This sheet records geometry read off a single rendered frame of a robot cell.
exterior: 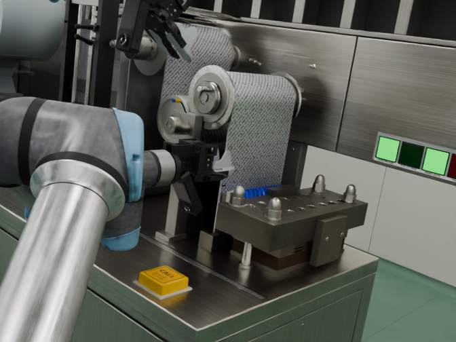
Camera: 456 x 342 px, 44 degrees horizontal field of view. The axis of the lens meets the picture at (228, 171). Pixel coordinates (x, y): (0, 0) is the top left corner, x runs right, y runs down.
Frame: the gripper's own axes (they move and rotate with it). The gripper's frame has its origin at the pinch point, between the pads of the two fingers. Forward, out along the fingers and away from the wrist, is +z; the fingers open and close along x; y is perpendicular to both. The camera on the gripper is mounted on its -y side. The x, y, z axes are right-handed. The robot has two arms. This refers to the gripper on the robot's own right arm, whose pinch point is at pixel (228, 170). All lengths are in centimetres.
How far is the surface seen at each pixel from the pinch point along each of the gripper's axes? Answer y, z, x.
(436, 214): -61, 263, 43
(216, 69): 22.6, -3.1, 5.2
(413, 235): -80, 263, 55
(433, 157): 10.4, 29.4, -35.4
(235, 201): -4.8, -4.8, -7.6
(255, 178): -2.7, 10.3, -0.2
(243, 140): 7.0, 3.4, -0.3
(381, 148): 9.4, 29.4, -22.4
